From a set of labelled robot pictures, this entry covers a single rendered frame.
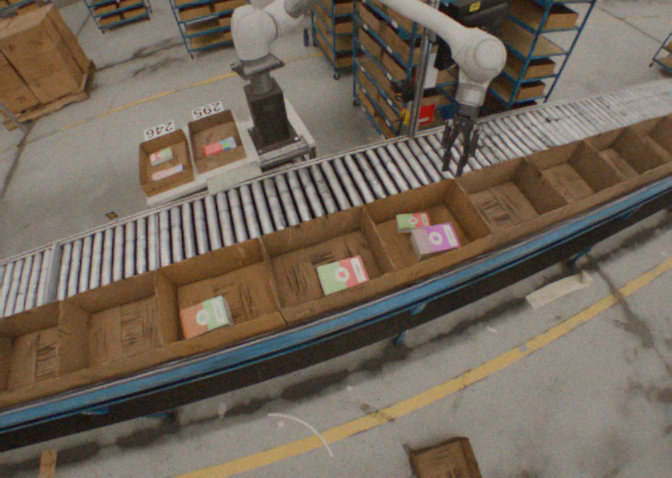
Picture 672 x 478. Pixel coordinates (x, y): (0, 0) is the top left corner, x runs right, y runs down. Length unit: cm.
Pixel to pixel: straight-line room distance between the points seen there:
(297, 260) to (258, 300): 21
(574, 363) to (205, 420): 230
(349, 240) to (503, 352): 135
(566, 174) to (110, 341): 219
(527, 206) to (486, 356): 101
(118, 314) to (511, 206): 172
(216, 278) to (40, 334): 81
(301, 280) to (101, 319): 83
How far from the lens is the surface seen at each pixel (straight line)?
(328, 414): 200
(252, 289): 125
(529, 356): 232
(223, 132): 210
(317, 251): 128
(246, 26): 159
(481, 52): 89
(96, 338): 149
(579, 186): 187
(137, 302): 144
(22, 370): 170
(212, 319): 118
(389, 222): 134
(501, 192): 160
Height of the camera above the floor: 199
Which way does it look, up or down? 56 degrees down
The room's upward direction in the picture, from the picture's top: 4 degrees counter-clockwise
